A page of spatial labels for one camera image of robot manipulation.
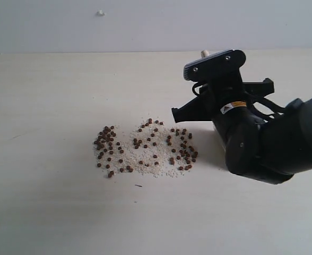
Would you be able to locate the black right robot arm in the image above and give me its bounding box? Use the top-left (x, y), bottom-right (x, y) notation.
top-left (172, 67), bottom-right (312, 184)

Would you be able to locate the white wall hook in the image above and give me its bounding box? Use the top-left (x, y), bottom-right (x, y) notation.
top-left (96, 10), bottom-right (106, 16)

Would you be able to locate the pile of rice and beans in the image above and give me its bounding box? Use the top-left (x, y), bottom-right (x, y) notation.
top-left (92, 118), bottom-right (198, 178)

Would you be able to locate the wooden paint brush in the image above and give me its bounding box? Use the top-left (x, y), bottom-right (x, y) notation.
top-left (201, 50), bottom-right (210, 58)

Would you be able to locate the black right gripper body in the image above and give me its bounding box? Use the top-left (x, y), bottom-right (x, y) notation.
top-left (199, 70), bottom-right (293, 184)

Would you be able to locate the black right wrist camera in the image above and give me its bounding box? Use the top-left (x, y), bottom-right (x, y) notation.
top-left (183, 49), bottom-right (246, 82)

